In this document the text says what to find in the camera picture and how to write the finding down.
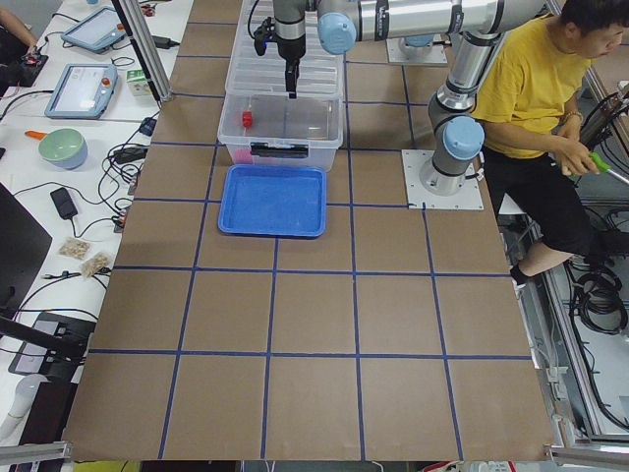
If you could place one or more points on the red block upper left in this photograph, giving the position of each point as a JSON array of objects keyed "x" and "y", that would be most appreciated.
[{"x": 247, "y": 119}]

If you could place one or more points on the green bowl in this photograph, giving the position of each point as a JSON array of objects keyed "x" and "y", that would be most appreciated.
[{"x": 64, "y": 148}]

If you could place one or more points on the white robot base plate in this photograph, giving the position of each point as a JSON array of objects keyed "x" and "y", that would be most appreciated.
[{"x": 426, "y": 188}]

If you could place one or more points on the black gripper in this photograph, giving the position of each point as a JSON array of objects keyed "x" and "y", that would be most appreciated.
[{"x": 290, "y": 48}]

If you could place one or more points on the aluminium frame post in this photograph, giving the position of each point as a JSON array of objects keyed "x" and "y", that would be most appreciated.
[{"x": 136, "y": 28}]

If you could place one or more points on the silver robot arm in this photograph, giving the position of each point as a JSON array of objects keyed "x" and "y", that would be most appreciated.
[
  {"x": 341, "y": 24},
  {"x": 458, "y": 136}
]

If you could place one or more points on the person in yellow shirt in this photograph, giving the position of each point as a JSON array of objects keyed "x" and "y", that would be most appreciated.
[{"x": 528, "y": 108}]

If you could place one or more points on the teach pendant tablet far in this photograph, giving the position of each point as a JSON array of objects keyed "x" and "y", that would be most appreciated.
[{"x": 96, "y": 32}]

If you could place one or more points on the black power adapter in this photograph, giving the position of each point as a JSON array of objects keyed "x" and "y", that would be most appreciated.
[{"x": 63, "y": 203}]

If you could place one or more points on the snack bag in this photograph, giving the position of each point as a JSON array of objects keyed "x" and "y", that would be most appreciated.
[
  {"x": 95, "y": 264},
  {"x": 74, "y": 248}
]

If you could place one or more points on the teach pendant tablet near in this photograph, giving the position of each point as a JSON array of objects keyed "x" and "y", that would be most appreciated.
[{"x": 83, "y": 92}]

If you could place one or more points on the clear plastic storage box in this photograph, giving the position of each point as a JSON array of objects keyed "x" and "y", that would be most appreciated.
[{"x": 280, "y": 121}]

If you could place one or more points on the blue plastic tray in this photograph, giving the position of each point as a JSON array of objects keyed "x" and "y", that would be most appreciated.
[{"x": 267, "y": 200}]

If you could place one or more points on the snack bag right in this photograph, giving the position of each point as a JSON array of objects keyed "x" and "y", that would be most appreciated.
[{"x": 95, "y": 264}]

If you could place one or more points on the snack bag left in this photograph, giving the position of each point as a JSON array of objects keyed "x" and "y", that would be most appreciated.
[{"x": 74, "y": 248}]

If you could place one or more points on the teach pendant tablet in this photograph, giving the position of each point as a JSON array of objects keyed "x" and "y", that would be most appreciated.
[
  {"x": 96, "y": 32},
  {"x": 83, "y": 92}
]

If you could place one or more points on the black monitor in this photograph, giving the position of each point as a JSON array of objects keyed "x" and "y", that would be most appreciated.
[{"x": 24, "y": 247}]

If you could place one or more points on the green white carton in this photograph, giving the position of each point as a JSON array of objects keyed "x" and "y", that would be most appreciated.
[{"x": 137, "y": 83}]

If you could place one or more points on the green handled tool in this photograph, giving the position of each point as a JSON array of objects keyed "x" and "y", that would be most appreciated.
[{"x": 604, "y": 168}]

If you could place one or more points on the clear plastic box lid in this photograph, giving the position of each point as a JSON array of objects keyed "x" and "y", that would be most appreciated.
[{"x": 276, "y": 51}]

